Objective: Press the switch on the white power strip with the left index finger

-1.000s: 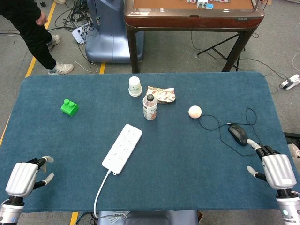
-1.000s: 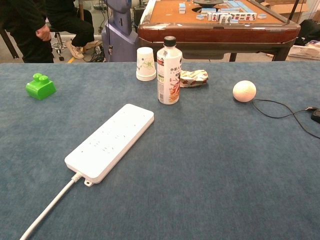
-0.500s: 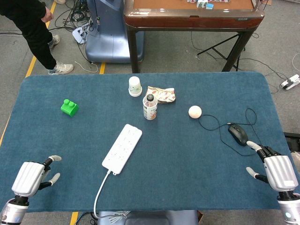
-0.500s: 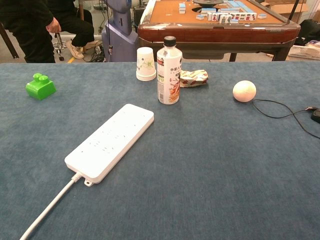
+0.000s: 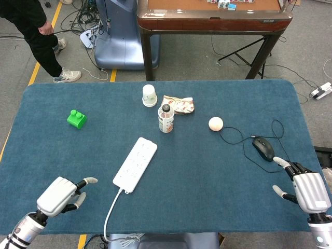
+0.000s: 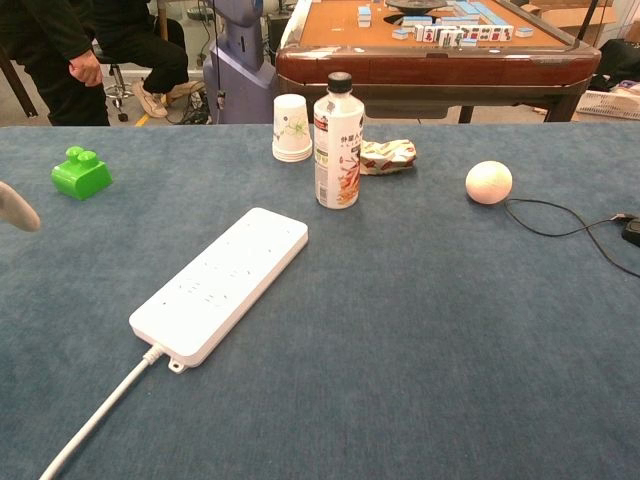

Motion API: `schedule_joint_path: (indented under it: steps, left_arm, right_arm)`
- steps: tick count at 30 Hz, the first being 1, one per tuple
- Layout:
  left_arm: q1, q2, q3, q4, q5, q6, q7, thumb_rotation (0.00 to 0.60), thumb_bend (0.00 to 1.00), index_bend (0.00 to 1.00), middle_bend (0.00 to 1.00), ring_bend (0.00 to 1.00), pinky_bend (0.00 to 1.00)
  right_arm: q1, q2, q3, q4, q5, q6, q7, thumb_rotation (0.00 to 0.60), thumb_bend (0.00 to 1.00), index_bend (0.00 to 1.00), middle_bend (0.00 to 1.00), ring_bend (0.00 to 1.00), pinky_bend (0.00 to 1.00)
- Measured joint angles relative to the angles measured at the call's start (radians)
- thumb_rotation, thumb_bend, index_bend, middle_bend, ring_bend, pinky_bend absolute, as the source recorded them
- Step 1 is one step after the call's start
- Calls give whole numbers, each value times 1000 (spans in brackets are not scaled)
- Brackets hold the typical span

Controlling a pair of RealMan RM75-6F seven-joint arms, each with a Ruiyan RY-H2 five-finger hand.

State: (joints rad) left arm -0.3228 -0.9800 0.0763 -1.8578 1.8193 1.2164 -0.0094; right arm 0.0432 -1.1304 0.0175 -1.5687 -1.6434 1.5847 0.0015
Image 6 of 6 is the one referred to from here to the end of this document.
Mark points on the green plastic block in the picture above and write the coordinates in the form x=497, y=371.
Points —
x=80, y=176

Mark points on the white power strip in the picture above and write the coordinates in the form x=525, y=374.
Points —
x=225, y=285

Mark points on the stacked blue mahjong tiles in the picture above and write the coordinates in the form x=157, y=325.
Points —
x=364, y=16

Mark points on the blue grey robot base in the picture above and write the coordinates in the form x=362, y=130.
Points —
x=240, y=65

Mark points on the standing mahjong tile row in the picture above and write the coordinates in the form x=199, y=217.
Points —
x=465, y=33

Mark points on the black round table centre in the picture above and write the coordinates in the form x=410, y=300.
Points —
x=416, y=4

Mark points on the black tripod stand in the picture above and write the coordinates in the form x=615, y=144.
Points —
x=587, y=22

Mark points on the chrome swivel stool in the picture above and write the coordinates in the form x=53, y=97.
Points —
x=118, y=90

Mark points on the white drink bottle black cap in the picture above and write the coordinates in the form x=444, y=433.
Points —
x=337, y=150

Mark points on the blue backed mahjong tile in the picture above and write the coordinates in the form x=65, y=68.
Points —
x=524, y=32
x=400, y=34
x=468, y=42

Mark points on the black bag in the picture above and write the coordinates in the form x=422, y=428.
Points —
x=620, y=62

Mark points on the brown mahjong table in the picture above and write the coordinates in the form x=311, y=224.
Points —
x=430, y=67

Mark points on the crumpled snack wrapper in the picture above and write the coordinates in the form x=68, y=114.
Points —
x=387, y=157

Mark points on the blue table cloth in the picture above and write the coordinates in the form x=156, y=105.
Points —
x=400, y=325

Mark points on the white plastic basket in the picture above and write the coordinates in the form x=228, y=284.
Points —
x=610, y=104

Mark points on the person in black clothes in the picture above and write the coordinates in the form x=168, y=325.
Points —
x=55, y=45

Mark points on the pale pink ball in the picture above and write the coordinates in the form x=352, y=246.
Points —
x=489, y=182

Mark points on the white paper cup stack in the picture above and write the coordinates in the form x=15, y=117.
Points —
x=292, y=130

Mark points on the left robot hand silver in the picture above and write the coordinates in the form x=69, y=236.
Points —
x=17, y=210

